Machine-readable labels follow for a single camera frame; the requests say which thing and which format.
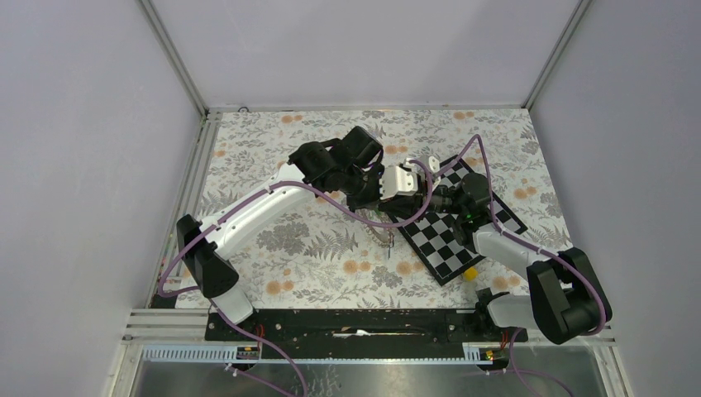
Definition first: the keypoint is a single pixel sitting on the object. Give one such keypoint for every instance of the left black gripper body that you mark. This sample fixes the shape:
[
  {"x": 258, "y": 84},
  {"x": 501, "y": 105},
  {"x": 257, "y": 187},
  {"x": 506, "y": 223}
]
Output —
[{"x": 363, "y": 188}]

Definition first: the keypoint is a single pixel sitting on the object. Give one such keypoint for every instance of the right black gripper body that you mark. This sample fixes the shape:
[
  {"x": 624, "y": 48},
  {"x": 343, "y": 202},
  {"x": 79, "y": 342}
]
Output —
[{"x": 441, "y": 200}]

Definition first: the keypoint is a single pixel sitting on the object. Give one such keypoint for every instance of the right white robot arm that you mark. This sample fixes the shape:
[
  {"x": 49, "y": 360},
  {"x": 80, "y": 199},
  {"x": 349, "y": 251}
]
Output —
[{"x": 464, "y": 223}]

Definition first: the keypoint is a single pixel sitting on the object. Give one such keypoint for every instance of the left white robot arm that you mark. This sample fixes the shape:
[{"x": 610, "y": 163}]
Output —
[{"x": 350, "y": 164}]

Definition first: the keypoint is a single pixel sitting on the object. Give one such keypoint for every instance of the floral patterned mat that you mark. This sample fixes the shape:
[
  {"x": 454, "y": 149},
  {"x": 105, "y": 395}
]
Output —
[{"x": 316, "y": 257}]

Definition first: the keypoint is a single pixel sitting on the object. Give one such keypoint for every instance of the yellow cube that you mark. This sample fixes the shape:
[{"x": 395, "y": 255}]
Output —
[{"x": 471, "y": 274}]

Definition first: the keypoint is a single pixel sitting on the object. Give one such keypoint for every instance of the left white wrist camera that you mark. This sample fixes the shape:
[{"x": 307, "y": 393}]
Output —
[{"x": 405, "y": 178}]

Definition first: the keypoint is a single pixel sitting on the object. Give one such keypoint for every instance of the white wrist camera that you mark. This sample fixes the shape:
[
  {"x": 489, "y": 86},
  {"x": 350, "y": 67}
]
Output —
[
  {"x": 405, "y": 178},
  {"x": 432, "y": 163}
]

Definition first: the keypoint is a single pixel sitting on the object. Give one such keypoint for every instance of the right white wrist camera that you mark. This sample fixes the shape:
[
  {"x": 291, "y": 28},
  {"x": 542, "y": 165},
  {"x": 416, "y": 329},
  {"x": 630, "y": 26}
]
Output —
[{"x": 432, "y": 163}]

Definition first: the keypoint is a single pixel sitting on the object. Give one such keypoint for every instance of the slotted cable duct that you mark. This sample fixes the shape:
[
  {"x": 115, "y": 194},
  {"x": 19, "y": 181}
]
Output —
[{"x": 225, "y": 354}]

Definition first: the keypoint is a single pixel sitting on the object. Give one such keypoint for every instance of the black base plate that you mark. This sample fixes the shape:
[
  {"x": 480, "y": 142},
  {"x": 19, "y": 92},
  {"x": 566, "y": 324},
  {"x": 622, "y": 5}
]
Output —
[{"x": 365, "y": 332}]

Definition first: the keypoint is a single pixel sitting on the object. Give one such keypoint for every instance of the right aluminium frame post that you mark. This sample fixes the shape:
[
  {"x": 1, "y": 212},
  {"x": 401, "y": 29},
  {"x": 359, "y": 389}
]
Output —
[{"x": 565, "y": 37}]

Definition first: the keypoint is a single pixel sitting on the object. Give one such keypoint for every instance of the aluminium frame post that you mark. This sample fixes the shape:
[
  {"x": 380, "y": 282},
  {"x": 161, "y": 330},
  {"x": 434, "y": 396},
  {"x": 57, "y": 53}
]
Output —
[
  {"x": 161, "y": 34},
  {"x": 565, "y": 37}
]

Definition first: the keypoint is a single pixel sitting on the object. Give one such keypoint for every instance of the left aluminium frame post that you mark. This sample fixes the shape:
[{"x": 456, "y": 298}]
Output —
[{"x": 161, "y": 34}]

